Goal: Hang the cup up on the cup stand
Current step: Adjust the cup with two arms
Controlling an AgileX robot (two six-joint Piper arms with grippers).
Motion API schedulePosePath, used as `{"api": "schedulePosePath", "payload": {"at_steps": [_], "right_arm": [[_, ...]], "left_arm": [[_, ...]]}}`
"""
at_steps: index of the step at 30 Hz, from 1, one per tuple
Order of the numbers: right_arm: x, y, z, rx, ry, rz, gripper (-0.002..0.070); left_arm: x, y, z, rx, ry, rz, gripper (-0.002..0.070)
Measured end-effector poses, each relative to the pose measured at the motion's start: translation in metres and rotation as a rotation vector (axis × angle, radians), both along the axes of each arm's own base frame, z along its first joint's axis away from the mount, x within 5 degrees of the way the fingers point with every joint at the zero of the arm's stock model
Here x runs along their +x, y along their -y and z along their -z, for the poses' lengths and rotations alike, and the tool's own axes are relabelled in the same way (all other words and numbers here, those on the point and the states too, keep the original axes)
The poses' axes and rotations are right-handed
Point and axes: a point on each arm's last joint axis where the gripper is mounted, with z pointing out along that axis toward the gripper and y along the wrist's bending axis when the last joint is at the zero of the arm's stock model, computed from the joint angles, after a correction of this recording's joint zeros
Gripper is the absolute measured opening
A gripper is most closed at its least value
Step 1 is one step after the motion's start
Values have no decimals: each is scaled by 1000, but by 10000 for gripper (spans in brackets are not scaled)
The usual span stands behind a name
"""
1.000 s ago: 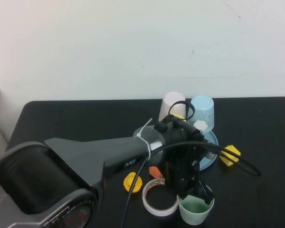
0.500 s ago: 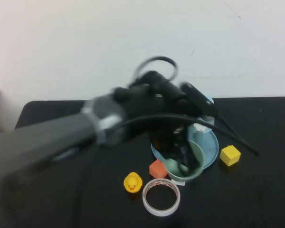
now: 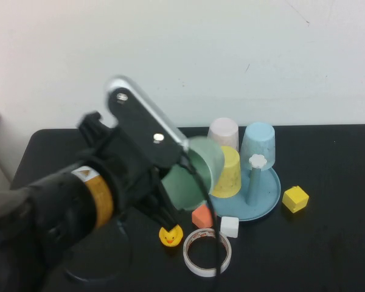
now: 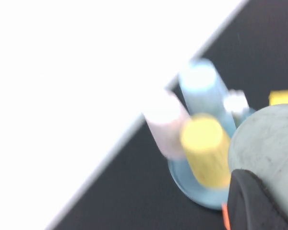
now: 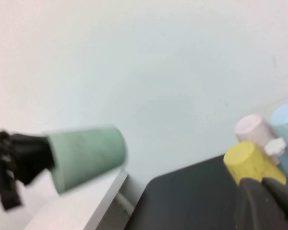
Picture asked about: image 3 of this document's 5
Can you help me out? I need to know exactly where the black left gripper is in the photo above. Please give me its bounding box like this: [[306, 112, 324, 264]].
[[77, 112, 179, 234]]

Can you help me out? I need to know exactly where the green cup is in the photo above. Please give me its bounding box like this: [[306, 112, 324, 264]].
[[161, 136, 226, 212]]

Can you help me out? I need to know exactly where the yellow cup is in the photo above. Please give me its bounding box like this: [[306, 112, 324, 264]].
[[211, 145, 242, 198]]

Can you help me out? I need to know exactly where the blue cup stand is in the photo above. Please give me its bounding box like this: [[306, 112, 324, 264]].
[[206, 153, 282, 222]]

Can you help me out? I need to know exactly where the pink cup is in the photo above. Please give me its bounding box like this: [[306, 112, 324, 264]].
[[207, 117, 240, 153]]

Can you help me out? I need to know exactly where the blue cup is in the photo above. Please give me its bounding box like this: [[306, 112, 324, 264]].
[[239, 122, 276, 171]]

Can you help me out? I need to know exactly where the yellow rubber duck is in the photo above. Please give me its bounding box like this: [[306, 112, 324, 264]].
[[158, 223, 184, 248]]

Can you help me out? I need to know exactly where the orange foam cube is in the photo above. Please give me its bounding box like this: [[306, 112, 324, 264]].
[[191, 204, 215, 229]]

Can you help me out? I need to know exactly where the white tape roll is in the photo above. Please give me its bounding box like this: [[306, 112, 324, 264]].
[[182, 228, 232, 278]]

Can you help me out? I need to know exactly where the white foam cube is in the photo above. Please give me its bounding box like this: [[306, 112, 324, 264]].
[[220, 216, 240, 239]]

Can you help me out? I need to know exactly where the yellow foam cube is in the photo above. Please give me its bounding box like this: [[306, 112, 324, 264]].
[[282, 185, 310, 214]]

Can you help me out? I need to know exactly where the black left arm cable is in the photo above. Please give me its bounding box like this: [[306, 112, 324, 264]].
[[179, 150, 224, 292]]

